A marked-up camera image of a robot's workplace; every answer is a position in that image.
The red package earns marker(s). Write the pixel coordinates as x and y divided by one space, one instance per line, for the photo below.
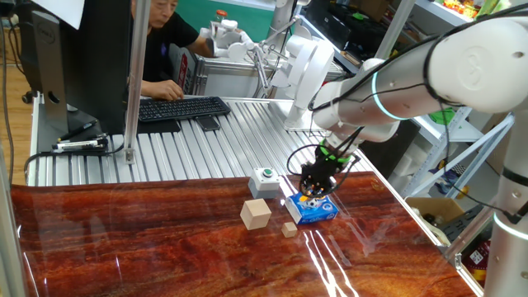
478 264

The cardboard box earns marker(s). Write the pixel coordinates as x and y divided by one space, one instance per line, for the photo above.
437 204

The black pen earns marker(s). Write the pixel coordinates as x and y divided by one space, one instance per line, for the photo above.
78 130

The small wooden cube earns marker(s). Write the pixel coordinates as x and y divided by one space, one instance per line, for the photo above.
289 229

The large wooden cube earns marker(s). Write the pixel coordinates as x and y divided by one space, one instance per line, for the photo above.
255 214

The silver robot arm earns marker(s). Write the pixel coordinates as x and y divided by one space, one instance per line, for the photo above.
412 90

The wood grain table mat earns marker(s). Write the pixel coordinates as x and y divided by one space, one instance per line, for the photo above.
165 239

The green cloth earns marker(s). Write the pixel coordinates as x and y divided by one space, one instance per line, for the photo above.
443 117

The person's right hand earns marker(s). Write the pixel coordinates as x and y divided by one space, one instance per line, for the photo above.
169 90

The white paper sheet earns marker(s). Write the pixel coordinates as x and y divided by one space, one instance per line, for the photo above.
59 10

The yellow ball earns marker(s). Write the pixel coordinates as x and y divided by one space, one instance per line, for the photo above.
462 192

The glass jar with red lid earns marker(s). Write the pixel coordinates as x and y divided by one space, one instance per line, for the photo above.
221 15

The person's right forearm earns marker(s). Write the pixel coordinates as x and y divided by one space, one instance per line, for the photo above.
150 88

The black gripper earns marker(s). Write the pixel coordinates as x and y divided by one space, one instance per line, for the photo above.
321 169

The person's left forearm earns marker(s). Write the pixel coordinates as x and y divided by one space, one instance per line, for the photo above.
202 46

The white box with green button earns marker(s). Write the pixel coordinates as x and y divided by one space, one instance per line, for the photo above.
262 185

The silver metal case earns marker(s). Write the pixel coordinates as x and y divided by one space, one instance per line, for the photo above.
231 82

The black smartphone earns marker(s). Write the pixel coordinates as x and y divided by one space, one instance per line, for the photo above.
207 123

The black keyboard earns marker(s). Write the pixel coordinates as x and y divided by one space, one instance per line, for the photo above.
181 108

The blue tissue pack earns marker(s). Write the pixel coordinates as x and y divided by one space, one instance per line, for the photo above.
321 215

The person in black shirt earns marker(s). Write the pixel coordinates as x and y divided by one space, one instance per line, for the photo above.
169 45

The black plastic part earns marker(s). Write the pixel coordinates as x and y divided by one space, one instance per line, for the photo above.
458 229

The white haptic control device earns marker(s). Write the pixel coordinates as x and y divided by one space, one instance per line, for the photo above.
307 66

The white shelf rack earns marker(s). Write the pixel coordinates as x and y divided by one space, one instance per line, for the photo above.
453 134

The black computer monitor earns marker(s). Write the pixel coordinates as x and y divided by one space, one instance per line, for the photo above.
99 62

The white marker pen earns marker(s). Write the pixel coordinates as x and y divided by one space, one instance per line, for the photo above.
78 144

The dark board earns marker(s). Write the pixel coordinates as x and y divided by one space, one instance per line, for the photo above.
392 152

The aluminium frame post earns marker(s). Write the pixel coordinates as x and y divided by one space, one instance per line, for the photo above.
10 247
136 82
470 231

